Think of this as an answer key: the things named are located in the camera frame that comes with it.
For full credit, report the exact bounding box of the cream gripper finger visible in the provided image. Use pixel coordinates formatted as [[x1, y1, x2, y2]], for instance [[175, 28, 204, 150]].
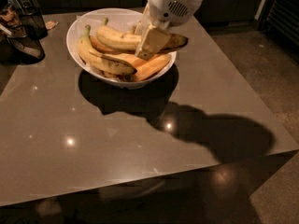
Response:
[[135, 25, 171, 61], [135, 5, 150, 35]]

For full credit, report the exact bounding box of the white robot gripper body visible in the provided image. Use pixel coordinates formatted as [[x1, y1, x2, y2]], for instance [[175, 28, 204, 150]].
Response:
[[148, 0, 203, 29]]

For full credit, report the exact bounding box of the long spotted yellow banana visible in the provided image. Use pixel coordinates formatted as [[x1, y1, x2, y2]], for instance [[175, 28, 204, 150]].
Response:
[[96, 18, 189, 53]]

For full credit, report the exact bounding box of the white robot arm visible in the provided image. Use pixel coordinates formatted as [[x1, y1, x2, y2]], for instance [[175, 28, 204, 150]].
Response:
[[135, 0, 203, 60]]

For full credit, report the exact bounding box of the white bowl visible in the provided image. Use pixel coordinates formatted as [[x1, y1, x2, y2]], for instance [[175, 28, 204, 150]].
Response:
[[66, 9, 177, 90]]

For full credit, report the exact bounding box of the orange banana middle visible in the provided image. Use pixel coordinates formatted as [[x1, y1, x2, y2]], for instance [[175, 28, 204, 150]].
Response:
[[89, 49, 150, 69]]

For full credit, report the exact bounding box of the large yellow front-left banana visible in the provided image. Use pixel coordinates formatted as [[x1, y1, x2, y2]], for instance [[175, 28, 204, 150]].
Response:
[[77, 25, 136, 76]]

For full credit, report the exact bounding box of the orange ripe banana left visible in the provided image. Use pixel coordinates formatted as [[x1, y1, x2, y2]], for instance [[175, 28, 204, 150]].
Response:
[[90, 35, 119, 54]]

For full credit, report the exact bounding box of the white paper liner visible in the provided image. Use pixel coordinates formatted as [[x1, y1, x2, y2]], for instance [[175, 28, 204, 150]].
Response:
[[90, 11, 148, 35]]

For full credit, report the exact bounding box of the small crumpled wrapper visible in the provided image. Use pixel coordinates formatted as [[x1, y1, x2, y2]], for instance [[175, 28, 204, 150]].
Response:
[[46, 21, 58, 30]]

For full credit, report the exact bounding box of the black mesh pen holder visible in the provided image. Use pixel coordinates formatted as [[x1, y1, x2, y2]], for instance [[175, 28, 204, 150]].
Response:
[[20, 7, 48, 40]]

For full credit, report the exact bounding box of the black mesh basket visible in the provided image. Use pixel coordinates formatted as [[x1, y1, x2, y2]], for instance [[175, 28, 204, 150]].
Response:
[[7, 25, 45, 64]]

